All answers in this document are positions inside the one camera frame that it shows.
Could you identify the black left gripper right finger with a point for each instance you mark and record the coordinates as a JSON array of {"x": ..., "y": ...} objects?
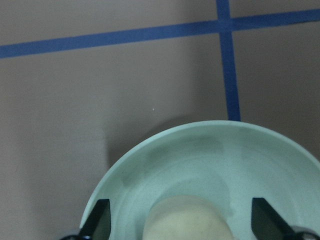
[{"x": 267, "y": 224}]

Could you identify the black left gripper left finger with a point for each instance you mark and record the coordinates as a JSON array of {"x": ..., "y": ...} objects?
[{"x": 98, "y": 224}]

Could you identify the light green plate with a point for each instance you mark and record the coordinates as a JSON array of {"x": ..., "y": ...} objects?
[{"x": 225, "y": 162}]

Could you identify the white steamed bun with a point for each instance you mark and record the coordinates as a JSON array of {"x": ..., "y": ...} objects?
[{"x": 185, "y": 217}]

